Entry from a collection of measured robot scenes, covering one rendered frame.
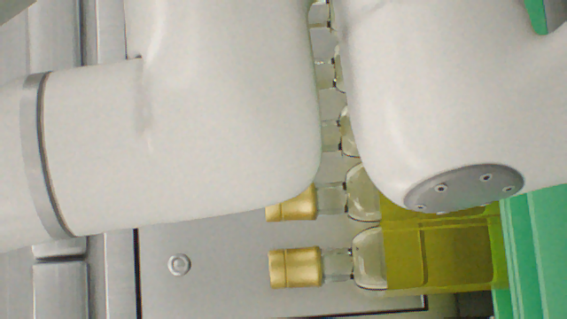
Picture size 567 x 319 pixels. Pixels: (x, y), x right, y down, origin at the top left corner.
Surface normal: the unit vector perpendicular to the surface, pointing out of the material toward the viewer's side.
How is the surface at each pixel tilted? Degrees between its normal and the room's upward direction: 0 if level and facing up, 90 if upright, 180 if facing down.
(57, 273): 90
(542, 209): 90
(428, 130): 67
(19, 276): 90
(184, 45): 74
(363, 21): 36
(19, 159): 84
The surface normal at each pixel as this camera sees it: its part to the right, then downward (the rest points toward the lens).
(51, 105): -0.12, -0.51
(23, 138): -0.07, -0.15
